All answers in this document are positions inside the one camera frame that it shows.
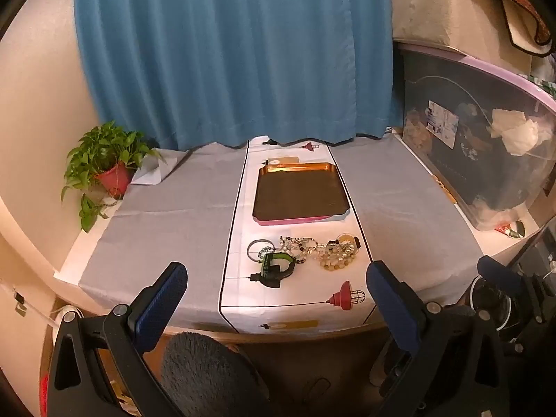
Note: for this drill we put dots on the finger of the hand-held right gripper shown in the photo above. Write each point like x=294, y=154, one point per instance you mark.
x=499, y=273
x=388, y=371

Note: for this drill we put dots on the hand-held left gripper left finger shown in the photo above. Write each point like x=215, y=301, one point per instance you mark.
x=163, y=308

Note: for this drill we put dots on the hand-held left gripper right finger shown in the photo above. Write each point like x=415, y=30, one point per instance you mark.
x=393, y=308

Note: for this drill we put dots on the bronze bangle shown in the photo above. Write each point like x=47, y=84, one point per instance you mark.
x=249, y=249

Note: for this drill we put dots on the black and green watch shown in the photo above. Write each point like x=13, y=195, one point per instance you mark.
x=278, y=269

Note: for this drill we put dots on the orange tray with pink rim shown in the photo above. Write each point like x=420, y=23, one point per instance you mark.
x=299, y=195

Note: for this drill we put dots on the white-rimmed round device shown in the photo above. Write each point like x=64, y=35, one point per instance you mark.
x=486, y=299

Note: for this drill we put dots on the black shelf unit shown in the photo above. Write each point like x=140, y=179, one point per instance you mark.
x=536, y=252

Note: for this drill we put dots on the red and green packet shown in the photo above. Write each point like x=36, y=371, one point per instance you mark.
x=512, y=229

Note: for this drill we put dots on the person's grey fleece left leg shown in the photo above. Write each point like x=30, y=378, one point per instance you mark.
x=204, y=373

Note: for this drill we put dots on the grey tablecloth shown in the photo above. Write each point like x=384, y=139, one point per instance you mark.
x=165, y=226

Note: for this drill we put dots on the white printed table runner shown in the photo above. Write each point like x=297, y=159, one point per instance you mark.
x=299, y=304

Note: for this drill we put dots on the white round floor device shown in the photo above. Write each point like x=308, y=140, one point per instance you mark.
x=69, y=315

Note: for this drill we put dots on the clear plastic storage bin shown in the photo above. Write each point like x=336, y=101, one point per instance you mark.
x=478, y=173

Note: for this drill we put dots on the white crumpled bag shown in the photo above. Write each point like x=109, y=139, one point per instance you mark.
x=517, y=132

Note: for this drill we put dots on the red cloth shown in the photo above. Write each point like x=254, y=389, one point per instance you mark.
x=44, y=395

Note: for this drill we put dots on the white sticker label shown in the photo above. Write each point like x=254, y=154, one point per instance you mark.
x=441, y=121

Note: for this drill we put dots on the green potted plant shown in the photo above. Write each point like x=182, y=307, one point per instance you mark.
x=104, y=156

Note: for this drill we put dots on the green patterned cloth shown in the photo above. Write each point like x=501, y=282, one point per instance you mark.
x=543, y=84

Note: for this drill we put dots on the purple bin lid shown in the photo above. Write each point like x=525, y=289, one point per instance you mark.
x=486, y=63

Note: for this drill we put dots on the blue curtain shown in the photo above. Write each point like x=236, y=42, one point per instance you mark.
x=234, y=52

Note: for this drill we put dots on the patterned cloth with black border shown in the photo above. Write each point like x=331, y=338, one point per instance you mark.
x=521, y=4

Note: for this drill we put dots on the beige fabric box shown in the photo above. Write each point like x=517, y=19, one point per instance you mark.
x=447, y=4

